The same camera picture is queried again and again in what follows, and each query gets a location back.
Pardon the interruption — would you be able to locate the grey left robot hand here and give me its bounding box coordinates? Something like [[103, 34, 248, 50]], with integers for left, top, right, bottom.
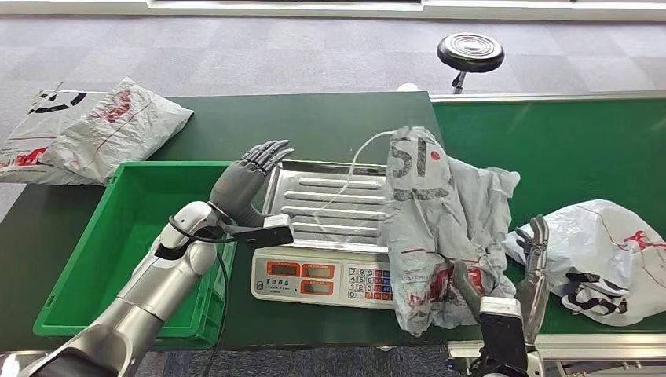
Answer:
[[207, 139, 295, 229]]

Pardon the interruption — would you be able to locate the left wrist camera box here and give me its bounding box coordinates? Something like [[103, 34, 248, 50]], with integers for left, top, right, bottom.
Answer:
[[228, 214, 295, 247]]

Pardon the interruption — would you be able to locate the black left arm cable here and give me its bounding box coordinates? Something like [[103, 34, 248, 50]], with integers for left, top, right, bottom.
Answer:
[[167, 213, 232, 377]]

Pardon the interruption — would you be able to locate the green conveyor belt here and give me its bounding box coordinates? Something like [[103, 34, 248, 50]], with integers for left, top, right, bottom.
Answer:
[[429, 89, 666, 377]]

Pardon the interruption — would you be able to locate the black round stool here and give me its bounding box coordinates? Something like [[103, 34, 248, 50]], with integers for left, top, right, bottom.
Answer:
[[437, 31, 506, 96]]

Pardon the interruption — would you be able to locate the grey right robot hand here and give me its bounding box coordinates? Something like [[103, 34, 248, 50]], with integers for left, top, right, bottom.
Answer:
[[451, 214, 551, 346]]

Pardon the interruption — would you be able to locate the green plastic crate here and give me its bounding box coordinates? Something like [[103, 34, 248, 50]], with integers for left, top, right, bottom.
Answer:
[[32, 159, 238, 350]]

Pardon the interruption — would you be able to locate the grey parcel with large letters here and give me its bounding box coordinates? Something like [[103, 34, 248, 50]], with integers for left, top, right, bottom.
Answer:
[[377, 124, 521, 339]]

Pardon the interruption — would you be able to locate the white parcel red black print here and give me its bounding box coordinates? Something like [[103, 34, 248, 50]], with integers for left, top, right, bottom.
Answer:
[[503, 199, 666, 328]]

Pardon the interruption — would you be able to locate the crumpled grey parcel red print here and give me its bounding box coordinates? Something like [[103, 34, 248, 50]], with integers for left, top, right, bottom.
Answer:
[[38, 78, 195, 187]]

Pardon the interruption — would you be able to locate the white scale with steel tray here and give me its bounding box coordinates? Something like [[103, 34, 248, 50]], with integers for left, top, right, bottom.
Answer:
[[251, 159, 399, 312]]

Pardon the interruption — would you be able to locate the flat white bag black arc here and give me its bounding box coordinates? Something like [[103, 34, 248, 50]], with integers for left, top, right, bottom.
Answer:
[[0, 89, 108, 185]]

